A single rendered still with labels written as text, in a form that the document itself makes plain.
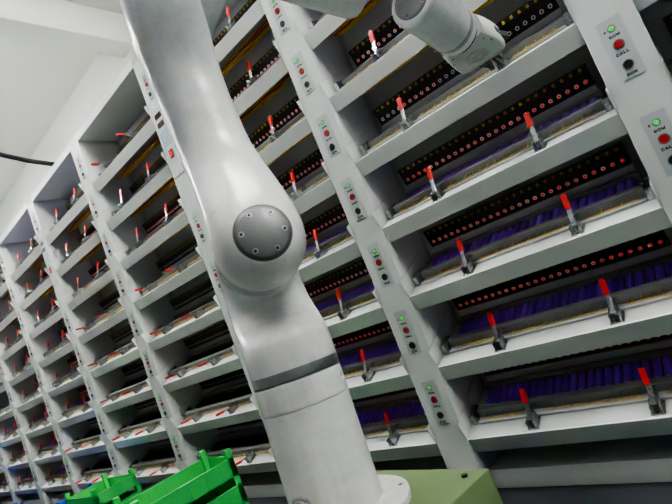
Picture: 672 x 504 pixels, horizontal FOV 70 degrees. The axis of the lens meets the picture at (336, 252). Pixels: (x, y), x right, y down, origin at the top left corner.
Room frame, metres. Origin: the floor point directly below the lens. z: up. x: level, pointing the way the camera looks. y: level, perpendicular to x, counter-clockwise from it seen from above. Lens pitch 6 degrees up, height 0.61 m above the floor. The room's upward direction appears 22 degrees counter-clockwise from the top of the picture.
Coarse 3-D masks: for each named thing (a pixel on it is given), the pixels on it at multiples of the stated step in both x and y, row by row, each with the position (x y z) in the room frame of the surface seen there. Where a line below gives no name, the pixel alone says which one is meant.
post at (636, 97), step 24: (576, 0) 0.91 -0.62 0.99; (600, 0) 0.89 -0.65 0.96; (624, 0) 0.87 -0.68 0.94; (624, 24) 0.88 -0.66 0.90; (600, 48) 0.91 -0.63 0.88; (648, 48) 0.87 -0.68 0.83; (600, 72) 0.92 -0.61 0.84; (648, 72) 0.88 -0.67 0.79; (624, 96) 0.91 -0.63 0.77; (648, 96) 0.88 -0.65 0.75; (624, 120) 0.92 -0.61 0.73; (648, 144) 0.90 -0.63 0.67; (648, 168) 0.92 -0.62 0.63
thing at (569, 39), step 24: (576, 24) 0.92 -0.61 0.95; (504, 48) 1.16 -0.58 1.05; (552, 48) 0.96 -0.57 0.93; (576, 48) 0.94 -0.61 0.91; (504, 72) 1.02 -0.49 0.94; (528, 72) 1.00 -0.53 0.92; (432, 96) 1.30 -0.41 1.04; (480, 96) 1.07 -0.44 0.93; (432, 120) 1.14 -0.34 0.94; (456, 120) 1.12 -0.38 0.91; (360, 144) 1.34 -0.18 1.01; (384, 144) 1.23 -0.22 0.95; (408, 144) 1.20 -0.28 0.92; (360, 168) 1.30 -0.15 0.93
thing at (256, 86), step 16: (272, 48) 1.56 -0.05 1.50; (256, 64) 1.62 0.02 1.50; (272, 64) 1.46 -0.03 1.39; (240, 80) 1.68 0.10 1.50; (256, 80) 1.47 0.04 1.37; (272, 80) 1.41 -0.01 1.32; (288, 80) 1.52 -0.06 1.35; (240, 96) 1.49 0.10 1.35; (256, 96) 1.47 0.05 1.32; (272, 96) 1.62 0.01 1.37; (240, 112) 1.53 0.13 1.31
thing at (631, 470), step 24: (432, 456) 1.56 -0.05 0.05; (504, 456) 1.37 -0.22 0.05; (528, 456) 1.32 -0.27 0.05; (552, 456) 1.27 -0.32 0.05; (576, 456) 1.22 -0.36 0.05; (600, 456) 1.18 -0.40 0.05; (624, 456) 1.14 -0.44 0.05; (648, 456) 1.10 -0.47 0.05; (504, 480) 1.31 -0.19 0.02; (528, 480) 1.27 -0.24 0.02; (552, 480) 1.23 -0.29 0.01; (576, 480) 1.19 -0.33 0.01; (600, 480) 1.16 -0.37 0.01; (624, 480) 1.13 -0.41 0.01; (648, 480) 1.10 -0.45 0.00
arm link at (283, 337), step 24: (288, 288) 0.70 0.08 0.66; (240, 312) 0.68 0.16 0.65; (264, 312) 0.67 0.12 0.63; (288, 312) 0.66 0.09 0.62; (312, 312) 0.67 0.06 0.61; (240, 336) 0.65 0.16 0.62; (264, 336) 0.61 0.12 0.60; (288, 336) 0.60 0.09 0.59; (312, 336) 0.61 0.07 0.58; (264, 360) 0.60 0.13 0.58; (288, 360) 0.59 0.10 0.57; (312, 360) 0.60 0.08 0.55; (336, 360) 0.64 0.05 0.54; (264, 384) 0.60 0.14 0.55
